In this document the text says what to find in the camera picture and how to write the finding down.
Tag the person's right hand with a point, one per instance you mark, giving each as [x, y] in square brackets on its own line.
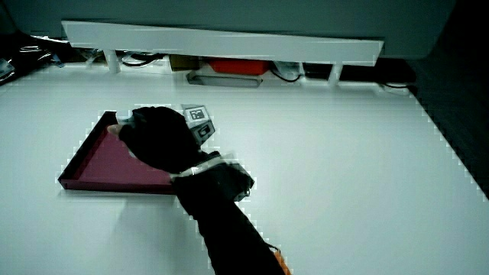
[160, 137]

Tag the white glue stick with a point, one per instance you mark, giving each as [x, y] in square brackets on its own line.
[123, 115]

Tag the person's right forearm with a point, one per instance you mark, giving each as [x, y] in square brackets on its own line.
[225, 221]

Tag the dark red tray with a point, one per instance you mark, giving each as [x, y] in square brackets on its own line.
[107, 164]

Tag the brown cardboard box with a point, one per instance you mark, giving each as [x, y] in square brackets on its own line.
[183, 62]

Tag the grey flat tray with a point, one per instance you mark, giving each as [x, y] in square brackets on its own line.
[225, 80]

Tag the orange box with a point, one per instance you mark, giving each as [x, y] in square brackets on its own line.
[238, 65]

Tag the white desk shelf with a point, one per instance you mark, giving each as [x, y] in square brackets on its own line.
[229, 43]

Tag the black plastic bag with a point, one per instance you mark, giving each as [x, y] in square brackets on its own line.
[23, 57]

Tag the orange object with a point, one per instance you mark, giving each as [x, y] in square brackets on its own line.
[283, 264]

